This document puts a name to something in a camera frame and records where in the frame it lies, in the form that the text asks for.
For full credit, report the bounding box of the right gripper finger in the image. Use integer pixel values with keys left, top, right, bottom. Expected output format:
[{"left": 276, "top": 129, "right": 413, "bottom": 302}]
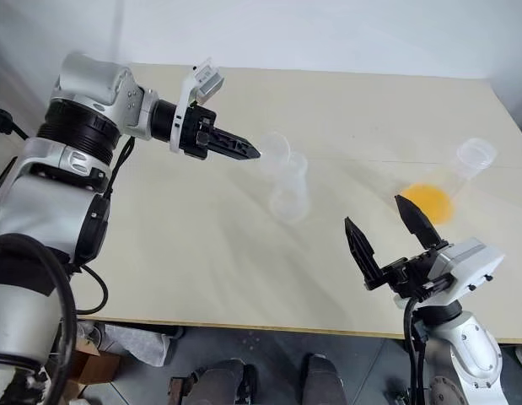
[
  {"left": 344, "top": 216, "right": 387, "bottom": 293},
  {"left": 394, "top": 194, "right": 449, "bottom": 251}
]

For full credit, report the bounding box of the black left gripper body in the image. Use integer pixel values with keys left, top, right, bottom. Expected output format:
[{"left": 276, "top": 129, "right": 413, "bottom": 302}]
[{"left": 179, "top": 105, "right": 217, "bottom": 162}]

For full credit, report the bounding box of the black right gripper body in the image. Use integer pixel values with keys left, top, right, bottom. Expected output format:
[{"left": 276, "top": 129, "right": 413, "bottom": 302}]
[{"left": 379, "top": 242, "right": 456, "bottom": 300}]

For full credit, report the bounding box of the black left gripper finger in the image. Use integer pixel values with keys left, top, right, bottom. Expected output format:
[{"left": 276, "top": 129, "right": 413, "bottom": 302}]
[
  {"left": 210, "top": 125, "right": 261, "bottom": 157},
  {"left": 208, "top": 138, "right": 261, "bottom": 161}
]

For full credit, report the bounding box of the clear plastic cup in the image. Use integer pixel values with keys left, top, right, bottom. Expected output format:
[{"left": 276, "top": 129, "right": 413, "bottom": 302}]
[
  {"left": 268, "top": 151, "right": 310, "bottom": 224},
  {"left": 257, "top": 131, "right": 293, "bottom": 170}
]

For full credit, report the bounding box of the clear flask with orange liquid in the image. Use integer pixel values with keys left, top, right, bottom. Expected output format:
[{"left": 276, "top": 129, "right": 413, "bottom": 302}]
[{"left": 398, "top": 137, "right": 497, "bottom": 226}]

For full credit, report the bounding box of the clear plastic cup upright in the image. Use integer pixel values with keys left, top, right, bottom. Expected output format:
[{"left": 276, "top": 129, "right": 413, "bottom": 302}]
[{"left": 268, "top": 151, "right": 310, "bottom": 224}]

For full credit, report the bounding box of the dark rounded shape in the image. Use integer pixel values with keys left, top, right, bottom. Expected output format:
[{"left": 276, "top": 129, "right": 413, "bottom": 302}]
[
  {"left": 187, "top": 357, "right": 259, "bottom": 405},
  {"left": 301, "top": 352, "right": 345, "bottom": 405}
]

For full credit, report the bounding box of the brown cardboard box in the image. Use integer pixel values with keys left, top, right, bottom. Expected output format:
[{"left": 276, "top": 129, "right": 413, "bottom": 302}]
[{"left": 70, "top": 336, "right": 121, "bottom": 386}]

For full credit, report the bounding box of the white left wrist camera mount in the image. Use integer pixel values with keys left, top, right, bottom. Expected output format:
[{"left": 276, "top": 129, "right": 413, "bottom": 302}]
[{"left": 168, "top": 56, "right": 226, "bottom": 154}]

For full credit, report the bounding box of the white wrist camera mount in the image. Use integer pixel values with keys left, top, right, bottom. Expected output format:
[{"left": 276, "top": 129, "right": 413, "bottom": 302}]
[
  {"left": 168, "top": 56, "right": 226, "bottom": 154},
  {"left": 393, "top": 236, "right": 507, "bottom": 310}
]

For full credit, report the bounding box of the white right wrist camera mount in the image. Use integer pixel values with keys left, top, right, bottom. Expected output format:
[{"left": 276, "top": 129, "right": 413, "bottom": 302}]
[{"left": 393, "top": 236, "right": 507, "bottom": 310}]

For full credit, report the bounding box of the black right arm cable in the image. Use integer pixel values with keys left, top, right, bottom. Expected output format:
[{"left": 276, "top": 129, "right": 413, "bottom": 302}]
[{"left": 402, "top": 294, "right": 428, "bottom": 405}]

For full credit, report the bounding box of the thin black left wrist cable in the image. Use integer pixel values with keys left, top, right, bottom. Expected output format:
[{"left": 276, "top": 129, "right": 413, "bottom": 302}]
[{"left": 73, "top": 134, "right": 136, "bottom": 316}]

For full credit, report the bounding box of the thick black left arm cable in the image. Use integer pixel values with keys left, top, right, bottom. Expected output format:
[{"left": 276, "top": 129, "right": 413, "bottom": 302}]
[{"left": 0, "top": 234, "right": 78, "bottom": 405}]

